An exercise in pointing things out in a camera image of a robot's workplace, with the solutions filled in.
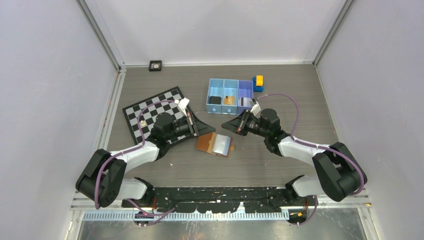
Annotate light blue bin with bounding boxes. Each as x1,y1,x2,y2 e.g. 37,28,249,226
222,79,239,115
206,78,224,114

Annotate small black square box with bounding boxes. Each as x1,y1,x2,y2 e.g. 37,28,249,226
148,60,163,72

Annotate orange card in bin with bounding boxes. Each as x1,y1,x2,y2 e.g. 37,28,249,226
223,96,236,106

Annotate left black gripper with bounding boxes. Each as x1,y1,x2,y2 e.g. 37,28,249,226
165,111,216,141

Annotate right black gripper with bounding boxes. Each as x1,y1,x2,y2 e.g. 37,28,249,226
221,109,269,138

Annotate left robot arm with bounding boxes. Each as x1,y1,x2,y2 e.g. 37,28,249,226
75,112,216,209

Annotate light blue left bin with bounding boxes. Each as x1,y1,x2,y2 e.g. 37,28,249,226
206,78,224,114

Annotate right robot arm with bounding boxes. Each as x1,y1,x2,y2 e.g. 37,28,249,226
221,108,368,205

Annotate purple right bin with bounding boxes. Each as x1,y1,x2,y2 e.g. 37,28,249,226
236,80,254,115

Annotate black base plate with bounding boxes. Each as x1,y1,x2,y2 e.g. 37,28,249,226
122,186,316,214

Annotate silver black card in bin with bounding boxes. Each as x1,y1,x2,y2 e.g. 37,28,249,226
239,97,252,107

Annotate light blue middle bin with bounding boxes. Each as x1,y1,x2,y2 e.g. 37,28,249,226
222,79,239,115

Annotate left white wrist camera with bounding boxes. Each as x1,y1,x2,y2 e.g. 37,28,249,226
174,97,190,117

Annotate black white chessboard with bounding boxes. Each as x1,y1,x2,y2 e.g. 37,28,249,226
122,86,185,145

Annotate blue yellow toy block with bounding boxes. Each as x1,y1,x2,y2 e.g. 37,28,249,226
252,75,264,93

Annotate brown leather card holder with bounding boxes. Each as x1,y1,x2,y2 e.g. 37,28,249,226
195,132,236,158

